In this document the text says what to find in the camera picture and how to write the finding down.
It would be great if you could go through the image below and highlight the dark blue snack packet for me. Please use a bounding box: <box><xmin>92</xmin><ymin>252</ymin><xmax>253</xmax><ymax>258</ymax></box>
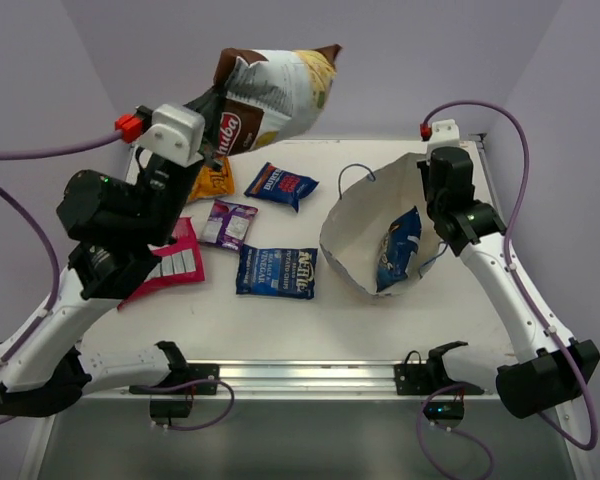
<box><xmin>376</xmin><ymin>207</ymin><xmax>422</xmax><ymax>293</ymax></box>

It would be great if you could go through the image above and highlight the pink snack packet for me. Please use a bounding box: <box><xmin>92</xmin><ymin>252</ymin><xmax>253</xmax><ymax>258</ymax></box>
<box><xmin>117</xmin><ymin>217</ymin><xmax>205</xmax><ymax>310</ymax></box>

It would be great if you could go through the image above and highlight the orange snack packet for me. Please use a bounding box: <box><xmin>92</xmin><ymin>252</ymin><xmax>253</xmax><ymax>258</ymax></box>
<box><xmin>187</xmin><ymin>157</ymin><xmax>235</xmax><ymax>203</ymax></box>

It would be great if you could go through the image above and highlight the blue checkered paper bag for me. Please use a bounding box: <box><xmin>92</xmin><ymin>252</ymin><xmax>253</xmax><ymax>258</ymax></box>
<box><xmin>319</xmin><ymin>153</ymin><xmax>443</xmax><ymax>299</ymax></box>

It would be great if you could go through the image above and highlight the purple candy packet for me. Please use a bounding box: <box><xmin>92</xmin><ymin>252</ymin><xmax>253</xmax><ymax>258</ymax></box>
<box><xmin>199</xmin><ymin>200</ymin><xmax>258</xmax><ymax>252</ymax></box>

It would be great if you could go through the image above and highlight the small blue snack packet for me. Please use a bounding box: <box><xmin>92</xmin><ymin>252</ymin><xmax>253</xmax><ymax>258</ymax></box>
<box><xmin>244</xmin><ymin>162</ymin><xmax>319</xmax><ymax>213</ymax></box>

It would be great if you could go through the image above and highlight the blue white snack packet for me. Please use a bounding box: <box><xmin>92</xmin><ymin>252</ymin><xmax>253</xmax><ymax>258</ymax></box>
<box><xmin>235</xmin><ymin>245</ymin><xmax>318</xmax><ymax>300</ymax></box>

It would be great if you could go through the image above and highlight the brown snack packet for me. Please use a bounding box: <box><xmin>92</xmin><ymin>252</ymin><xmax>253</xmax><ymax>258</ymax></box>
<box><xmin>185</xmin><ymin>44</ymin><xmax>342</xmax><ymax>158</ymax></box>

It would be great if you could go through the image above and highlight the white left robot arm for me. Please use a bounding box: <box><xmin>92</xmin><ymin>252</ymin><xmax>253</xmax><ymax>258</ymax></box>
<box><xmin>0</xmin><ymin>154</ymin><xmax>203</xmax><ymax>418</ymax></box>

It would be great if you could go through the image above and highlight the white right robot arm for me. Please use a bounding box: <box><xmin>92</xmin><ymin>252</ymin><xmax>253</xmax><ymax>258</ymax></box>
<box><xmin>418</xmin><ymin>146</ymin><xmax>600</xmax><ymax>419</ymax></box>

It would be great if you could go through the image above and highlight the black left controller box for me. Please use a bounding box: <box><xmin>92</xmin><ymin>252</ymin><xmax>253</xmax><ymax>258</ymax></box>
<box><xmin>149</xmin><ymin>399</ymin><xmax>193</xmax><ymax>422</ymax></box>

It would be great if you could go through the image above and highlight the black controller box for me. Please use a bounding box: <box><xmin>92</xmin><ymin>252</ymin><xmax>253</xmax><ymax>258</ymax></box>
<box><xmin>149</xmin><ymin>399</ymin><xmax>193</xmax><ymax>422</ymax></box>
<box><xmin>424</xmin><ymin>398</ymin><xmax>465</xmax><ymax>422</ymax></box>

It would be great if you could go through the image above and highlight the black right controller box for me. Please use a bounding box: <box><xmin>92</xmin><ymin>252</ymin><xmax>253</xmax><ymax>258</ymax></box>
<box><xmin>424</xmin><ymin>398</ymin><xmax>465</xmax><ymax>422</ymax></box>

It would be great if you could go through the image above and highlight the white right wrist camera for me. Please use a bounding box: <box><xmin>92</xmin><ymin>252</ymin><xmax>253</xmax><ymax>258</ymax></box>
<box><xmin>427</xmin><ymin>119</ymin><xmax>460</xmax><ymax>154</ymax></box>

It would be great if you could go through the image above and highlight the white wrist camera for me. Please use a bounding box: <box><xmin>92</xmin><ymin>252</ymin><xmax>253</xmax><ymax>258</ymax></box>
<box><xmin>427</xmin><ymin>119</ymin><xmax>460</xmax><ymax>154</ymax></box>
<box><xmin>136</xmin><ymin>103</ymin><xmax>205</xmax><ymax>167</ymax></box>

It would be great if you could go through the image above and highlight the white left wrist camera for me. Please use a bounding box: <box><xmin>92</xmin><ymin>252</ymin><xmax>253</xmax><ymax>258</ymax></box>
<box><xmin>136</xmin><ymin>103</ymin><xmax>205</xmax><ymax>167</ymax></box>

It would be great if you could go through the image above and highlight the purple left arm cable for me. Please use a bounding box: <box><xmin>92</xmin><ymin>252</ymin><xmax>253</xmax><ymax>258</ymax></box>
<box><xmin>0</xmin><ymin>129</ymin><xmax>235</xmax><ymax>432</ymax></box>

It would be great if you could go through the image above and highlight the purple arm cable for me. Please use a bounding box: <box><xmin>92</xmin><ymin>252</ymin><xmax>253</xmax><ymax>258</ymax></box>
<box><xmin>419</xmin><ymin>99</ymin><xmax>600</xmax><ymax>476</ymax></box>
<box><xmin>0</xmin><ymin>129</ymin><xmax>235</xmax><ymax>432</ymax></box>

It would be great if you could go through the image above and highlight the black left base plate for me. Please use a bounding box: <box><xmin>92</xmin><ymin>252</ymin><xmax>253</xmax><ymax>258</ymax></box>
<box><xmin>129</xmin><ymin>362</ymin><xmax>220</xmax><ymax>396</ymax></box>

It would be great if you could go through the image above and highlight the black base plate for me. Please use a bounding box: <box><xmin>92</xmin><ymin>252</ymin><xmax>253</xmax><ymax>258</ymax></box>
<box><xmin>393</xmin><ymin>351</ymin><xmax>486</xmax><ymax>397</ymax></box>
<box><xmin>129</xmin><ymin>362</ymin><xmax>220</xmax><ymax>396</ymax></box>

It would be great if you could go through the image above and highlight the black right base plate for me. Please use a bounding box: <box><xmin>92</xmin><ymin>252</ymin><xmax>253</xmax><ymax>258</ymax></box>
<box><xmin>393</xmin><ymin>351</ymin><xmax>486</xmax><ymax>397</ymax></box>

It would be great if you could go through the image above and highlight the aluminium mounting rail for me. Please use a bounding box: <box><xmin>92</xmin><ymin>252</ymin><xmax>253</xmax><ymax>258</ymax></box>
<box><xmin>79</xmin><ymin>357</ymin><xmax>571</xmax><ymax>401</ymax></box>

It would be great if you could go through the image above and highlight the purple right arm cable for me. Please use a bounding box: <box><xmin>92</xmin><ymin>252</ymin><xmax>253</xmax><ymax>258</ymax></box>
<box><xmin>419</xmin><ymin>99</ymin><xmax>600</xmax><ymax>476</ymax></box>

